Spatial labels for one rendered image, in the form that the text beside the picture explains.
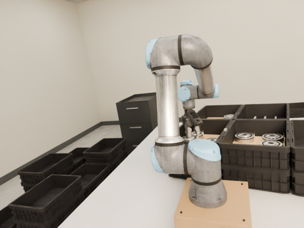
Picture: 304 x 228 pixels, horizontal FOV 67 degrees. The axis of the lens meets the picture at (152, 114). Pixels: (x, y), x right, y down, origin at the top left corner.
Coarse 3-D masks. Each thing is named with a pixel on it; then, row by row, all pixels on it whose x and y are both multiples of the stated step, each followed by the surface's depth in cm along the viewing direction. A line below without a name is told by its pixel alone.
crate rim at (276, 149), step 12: (240, 120) 138; (252, 120) 135; (264, 120) 132; (276, 120) 128; (288, 120) 125; (288, 132) 109; (228, 144) 106; (240, 144) 104; (252, 144) 102; (288, 144) 97
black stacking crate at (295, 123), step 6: (294, 126) 125; (300, 126) 123; (294, 132) 126; (300, 132) 124; (294, 138) 125; (300, 138) 124; (294, 144) 118; (300, 144) 117; (294, 156) 95; (300, 156) 93; (294, 162) 95; (300, 162) 94; (294, 168) 96; (300, 168) 95
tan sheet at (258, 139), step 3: (255, 138) 133; (258, 138) 132; (261, 138) 132; (234, 141) 133; (255, 141) 129; (258, 141) 128; (261, 141) 128; (255, 144) 125; (258, 144) 124; (282, 144) 120
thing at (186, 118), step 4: (184, 108) 135; (188, 108) 133; (192, 108) 133; (184, 116) 139; (188, 116) 136; (184, 120) 140; (188, 120) 134; (184, 124) 140; (188, 124) 135; (192, 124) 136
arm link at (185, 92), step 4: (180, 88) 120; (184, 88) 119; (188, 88) 121; (192, 88) 120; (196, 88) 120; (180, 92) 120; (184, 92) 119; (188, 92) 119; (192, 92) 120; (196, 92) 119; (180, 96) 120; (184, 96) 120; (188, 96) 119; (192, 96) 121; (196, 96) 120; (180, 100) 121; (184, 100) 120
